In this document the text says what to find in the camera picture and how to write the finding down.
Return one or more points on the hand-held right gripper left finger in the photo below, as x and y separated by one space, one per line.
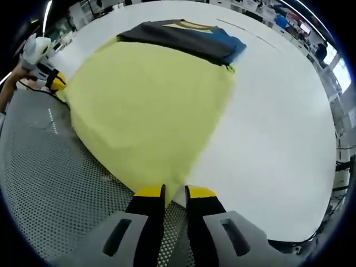
150 222

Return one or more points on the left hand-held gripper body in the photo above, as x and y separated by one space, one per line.
36 51

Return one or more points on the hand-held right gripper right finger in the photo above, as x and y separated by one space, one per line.
203 222

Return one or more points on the yellow garment blue black sleeves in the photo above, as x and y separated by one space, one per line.
144 111

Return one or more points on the ceiling light strip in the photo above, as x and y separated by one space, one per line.
47 12

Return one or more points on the grey mesh office chair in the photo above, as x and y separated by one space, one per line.
55 180

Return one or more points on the blue storage box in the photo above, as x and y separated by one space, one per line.
281 20

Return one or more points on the small bright monitor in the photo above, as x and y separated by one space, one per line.
305 27

